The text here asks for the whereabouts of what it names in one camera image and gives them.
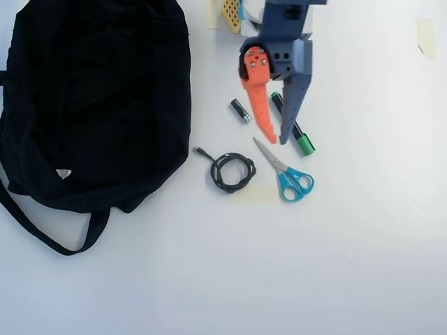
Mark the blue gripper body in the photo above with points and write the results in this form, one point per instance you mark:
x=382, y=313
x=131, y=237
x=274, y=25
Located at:
x=287, y=62

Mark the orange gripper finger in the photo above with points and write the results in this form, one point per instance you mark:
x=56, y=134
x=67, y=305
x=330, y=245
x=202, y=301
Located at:
x=258, y=90

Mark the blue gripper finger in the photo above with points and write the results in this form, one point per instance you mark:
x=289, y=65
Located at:
x=295, y=101

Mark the blue and white robot arm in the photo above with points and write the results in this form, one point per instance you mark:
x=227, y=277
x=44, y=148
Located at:
x=283, y=17

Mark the black fabric bag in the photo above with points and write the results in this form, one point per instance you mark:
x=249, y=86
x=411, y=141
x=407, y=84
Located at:
x=94, y=104

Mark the black AA battery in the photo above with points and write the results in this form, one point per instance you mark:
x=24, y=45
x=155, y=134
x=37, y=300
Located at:
x=241, y=111

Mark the black marker with green cap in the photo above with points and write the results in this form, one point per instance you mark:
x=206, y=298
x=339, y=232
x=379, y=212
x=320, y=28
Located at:
x=307, y=144

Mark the beige masking tape strip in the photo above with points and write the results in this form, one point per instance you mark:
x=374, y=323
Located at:
x=426, y=38
x=213, y=15
x=260, y=195

